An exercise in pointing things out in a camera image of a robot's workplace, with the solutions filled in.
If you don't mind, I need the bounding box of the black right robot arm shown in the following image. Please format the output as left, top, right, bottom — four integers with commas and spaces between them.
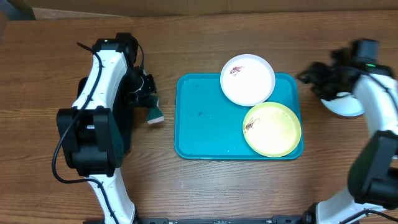
295, 39, 397, 223

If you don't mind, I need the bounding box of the light blue plate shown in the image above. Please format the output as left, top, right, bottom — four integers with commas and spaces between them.
321, 92, 364, 117

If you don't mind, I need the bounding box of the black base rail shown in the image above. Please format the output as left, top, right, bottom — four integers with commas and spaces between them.
133, 215, 304, 224

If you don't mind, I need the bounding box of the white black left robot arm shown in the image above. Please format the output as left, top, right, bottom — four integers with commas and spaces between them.
52, 32, 164, 223

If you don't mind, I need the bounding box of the white plate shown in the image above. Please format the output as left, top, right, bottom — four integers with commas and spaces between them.
220, 54, 275, 106

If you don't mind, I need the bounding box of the yellow plate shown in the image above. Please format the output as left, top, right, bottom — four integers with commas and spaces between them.
243, 102, 302, 158

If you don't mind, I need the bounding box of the black plastic tray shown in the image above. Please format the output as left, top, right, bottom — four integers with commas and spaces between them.
63, 77, 133, 159

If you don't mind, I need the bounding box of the teal plastic tray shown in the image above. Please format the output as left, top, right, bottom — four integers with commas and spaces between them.
173, 72, 305, 161

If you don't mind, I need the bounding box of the pink green sponge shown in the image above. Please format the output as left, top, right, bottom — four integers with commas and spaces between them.
147, 96, 164, 124

